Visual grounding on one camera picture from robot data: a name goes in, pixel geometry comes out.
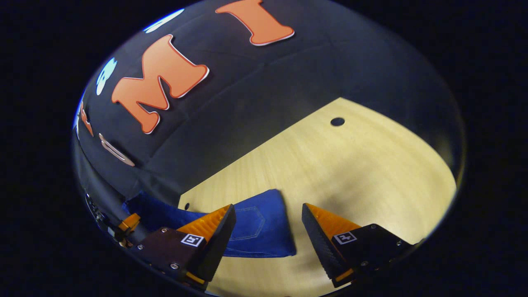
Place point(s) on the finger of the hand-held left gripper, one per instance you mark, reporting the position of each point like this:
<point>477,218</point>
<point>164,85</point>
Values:
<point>130,222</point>

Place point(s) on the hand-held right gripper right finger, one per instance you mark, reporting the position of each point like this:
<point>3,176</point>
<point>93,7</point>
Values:
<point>319,243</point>

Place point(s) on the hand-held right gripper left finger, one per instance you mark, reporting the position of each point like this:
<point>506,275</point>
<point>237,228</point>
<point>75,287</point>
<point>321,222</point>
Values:
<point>218,243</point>

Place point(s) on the blue denim jeans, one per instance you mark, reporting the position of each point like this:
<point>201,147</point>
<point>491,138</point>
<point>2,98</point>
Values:
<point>255,231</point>

